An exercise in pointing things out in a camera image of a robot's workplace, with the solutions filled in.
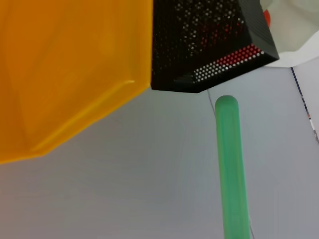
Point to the black mesh pen holder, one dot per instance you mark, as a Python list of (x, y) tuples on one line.
[(199, 37)]

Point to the green pen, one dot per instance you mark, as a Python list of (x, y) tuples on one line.
[(230, 161)]

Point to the pale green glass fruit plate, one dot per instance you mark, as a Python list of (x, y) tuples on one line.
[(291, 27)]

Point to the yellow plastic bin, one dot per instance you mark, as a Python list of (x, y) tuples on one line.
[(69, 69)]

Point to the red-orange fruit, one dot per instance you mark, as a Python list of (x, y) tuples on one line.
[(267, 17)]

